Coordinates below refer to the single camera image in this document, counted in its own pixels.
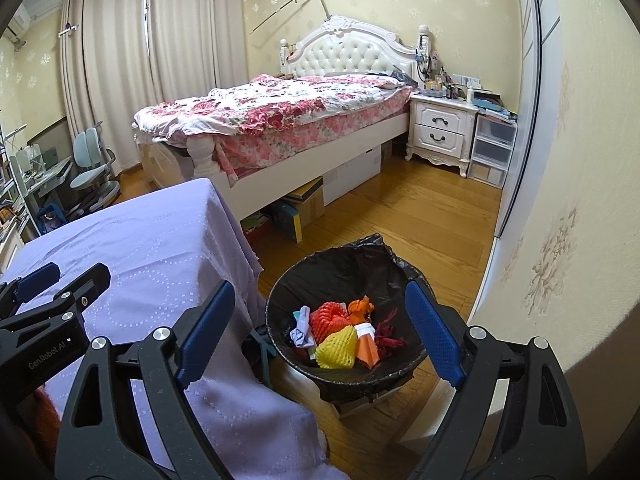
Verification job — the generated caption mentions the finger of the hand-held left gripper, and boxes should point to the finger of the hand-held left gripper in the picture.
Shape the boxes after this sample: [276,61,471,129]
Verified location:
[0,262,111,333]
[0,262,62,316]

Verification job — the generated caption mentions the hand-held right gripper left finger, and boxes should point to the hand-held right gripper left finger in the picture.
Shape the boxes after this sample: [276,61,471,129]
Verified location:
[55,280,237,480]

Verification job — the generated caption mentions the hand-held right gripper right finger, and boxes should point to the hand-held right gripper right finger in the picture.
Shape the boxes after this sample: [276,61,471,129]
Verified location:
[404,280,588,480]

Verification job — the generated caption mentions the dark red wrapper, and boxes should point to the dark red wrapper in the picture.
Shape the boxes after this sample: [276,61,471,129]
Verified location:
[375,307,408,348]

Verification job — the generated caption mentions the plain orange paper wrapper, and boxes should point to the plain orange paper wrapper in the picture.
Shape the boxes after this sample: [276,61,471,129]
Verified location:
[354,322,383,363]

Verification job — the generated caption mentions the white printed sachet packet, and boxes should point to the white printed sachet packet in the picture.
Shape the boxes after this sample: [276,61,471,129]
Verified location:
[287,305,318,348]

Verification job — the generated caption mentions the yellow foam fruit net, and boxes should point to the yellow foam fruit net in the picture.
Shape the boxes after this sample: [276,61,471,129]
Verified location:
[315,325,358,370]

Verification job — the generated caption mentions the orange foam fruit net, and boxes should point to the orange foam fruit net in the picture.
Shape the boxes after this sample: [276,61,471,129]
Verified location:
[309,301,351,346]

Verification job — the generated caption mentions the trash bin with black bag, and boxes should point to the trash bin with black bag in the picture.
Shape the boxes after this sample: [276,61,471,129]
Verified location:
[265,234,431,403]

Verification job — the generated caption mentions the blue plastic stool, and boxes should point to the blue plastic stool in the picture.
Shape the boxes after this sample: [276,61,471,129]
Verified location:
[37,205,66,233]

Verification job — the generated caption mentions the purple tablecloth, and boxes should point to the purple tablecloth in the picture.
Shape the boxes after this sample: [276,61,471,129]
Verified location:
[0,177,328,480]

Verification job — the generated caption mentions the white bookshelf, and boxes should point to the white bookshelf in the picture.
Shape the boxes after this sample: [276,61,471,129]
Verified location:
[0,150,26,241]

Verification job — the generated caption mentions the pale blue desk chair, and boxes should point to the pale blue desk chair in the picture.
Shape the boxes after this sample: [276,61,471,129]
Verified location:
[70,127,121,211]

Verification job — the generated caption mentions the grey study desk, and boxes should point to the grey study desk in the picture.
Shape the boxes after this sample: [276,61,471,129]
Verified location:
[12,142,76,231]

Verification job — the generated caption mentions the brown cardboard box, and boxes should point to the brown cardboard box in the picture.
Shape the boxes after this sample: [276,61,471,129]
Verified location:
[272,177,326,243]

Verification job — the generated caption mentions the white storage box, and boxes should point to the white storage box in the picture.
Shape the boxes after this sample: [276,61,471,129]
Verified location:
[322,142,383,206]

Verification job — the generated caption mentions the clear plastic drawer unit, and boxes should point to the clear plastic drawer unit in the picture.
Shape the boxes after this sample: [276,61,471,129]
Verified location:
[470,112,518,190]

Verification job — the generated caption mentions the white nightstand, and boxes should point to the white nightstand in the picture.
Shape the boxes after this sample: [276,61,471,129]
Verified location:
[406,95,480,178]

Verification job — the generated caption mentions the pink floral quilt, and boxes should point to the pink floral quilt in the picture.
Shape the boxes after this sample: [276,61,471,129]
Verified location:
[134,74,420,181]

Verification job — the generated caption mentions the beige curtains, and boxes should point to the beige curtains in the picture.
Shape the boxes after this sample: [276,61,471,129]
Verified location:
[60,0,251,173]

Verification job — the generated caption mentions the stack of books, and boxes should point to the stack of books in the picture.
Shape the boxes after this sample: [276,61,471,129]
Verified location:
[472,91,518,121]

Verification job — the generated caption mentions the cluster of small toiletries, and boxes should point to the cluster of small toiletries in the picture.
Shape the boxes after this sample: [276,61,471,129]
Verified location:
[417,52,483,101]

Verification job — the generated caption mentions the white air conditioner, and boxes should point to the white air conditioner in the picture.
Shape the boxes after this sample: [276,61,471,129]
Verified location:
[5,7,32,43]

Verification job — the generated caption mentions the white sliding door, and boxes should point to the white sliding door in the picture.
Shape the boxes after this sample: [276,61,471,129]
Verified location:
[492,0,563,241]

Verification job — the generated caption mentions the thin metal rod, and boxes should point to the thin metal rod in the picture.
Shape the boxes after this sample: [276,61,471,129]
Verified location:
[250,0,333,36]

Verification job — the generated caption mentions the white bed frame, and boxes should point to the white bed frame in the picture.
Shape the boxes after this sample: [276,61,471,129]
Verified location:
[132,15,426,221]

